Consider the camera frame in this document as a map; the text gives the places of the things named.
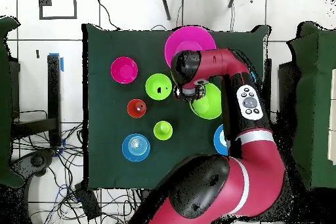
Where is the large green bowl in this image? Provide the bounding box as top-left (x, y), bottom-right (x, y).
top-left (188, 81), bottom-right (224, 120)

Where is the lime green cup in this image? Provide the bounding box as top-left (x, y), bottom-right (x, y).
top-left (153, 120), bottom-right (174, 141)

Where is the small green bowl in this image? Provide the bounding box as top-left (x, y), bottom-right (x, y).
top-left (144, 73), bottom-right (173, 101)

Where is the orange cup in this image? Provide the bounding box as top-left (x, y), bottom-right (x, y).
top-left (127, 98), bottom-right (148, 120)

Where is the large pink bowl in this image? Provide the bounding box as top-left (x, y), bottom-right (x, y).
top-left (164, 25), bottom-right (217, 66)

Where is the large blue bowl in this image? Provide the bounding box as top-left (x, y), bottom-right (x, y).
top-left (213, 123), bottom-right (230, 156)

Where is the small red-pink bowl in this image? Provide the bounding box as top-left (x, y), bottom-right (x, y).
top-left (110, 56), bottom-right (139, 85)

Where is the medium blue bowl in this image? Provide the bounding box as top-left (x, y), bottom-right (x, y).
top-left (121, 133), bottom-right (152, 162)

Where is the dark green table cloth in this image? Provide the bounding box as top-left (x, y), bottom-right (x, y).
top-left (83, 23), bottom-right (270, 190)

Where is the green covered side table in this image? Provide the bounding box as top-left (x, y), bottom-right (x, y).
top-left (0, 16), bottom-right (24, 188)
top-left (287, 21), bottom-right (336, 192)

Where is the black power box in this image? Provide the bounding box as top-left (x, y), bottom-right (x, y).
top-left (73, 181), bottom-right (104, 221)

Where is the black wheel base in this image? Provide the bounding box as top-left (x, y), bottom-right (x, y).
top-left (20, 150), bottom-right (54, 177)

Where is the tangle of black cables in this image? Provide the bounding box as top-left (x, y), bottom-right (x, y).
top-left (12, 109), bottom-right (142, 224)

